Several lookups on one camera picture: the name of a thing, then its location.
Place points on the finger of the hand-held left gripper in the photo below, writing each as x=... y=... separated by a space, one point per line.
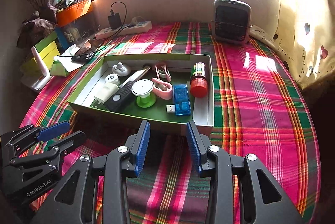
x=52 y=129
x=70 y=141

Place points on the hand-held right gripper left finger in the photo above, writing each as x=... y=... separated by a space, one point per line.
x=141 y=145

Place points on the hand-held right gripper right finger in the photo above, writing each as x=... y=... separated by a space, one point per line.
x=193 y=145

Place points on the green cardboard box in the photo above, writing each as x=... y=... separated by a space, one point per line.
x=157 y=115

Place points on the blue transparent usb tester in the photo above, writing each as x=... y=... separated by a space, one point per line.
x=182 y=98

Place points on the black remote key fob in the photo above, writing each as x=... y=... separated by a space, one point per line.
x=117 y=98

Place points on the white and green suction cup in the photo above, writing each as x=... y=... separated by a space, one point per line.
x=142 y=89

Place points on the white wall charger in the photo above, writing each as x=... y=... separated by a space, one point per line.
x=104 y=94

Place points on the pink clip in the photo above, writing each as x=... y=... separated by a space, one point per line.
x=167 y=93
x=165 y=74

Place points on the red-capped brown bottle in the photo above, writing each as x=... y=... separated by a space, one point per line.
x=199 y=85

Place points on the silver metal case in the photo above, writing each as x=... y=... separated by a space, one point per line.
x=138 y=74

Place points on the small white round jar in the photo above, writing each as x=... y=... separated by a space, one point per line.
x=112 y=79

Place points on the white smiley face hook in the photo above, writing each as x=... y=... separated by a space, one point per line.
x=121 y=69

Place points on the green tissue pack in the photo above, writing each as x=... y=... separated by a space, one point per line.
x=59 y=68

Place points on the white tube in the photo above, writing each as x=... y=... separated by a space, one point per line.
x=40 y=61

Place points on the plaid blanket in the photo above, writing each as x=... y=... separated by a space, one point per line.
x=256 y=108

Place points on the yellow-green cardboard box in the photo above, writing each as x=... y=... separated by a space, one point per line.
x=49 y=53

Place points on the brown checked cloth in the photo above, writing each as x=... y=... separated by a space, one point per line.
x=34 y=27

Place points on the white power strip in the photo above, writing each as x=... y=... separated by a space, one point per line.
x=136 y=27

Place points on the orange storage box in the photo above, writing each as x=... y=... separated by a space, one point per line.
x=73 y=13

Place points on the black power adapter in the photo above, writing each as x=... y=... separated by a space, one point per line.
x=114 y=20

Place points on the grey portable heater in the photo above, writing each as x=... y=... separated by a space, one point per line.
x=230 y=22

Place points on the heart print curtain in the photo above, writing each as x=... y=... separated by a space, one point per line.
x=298 y=30

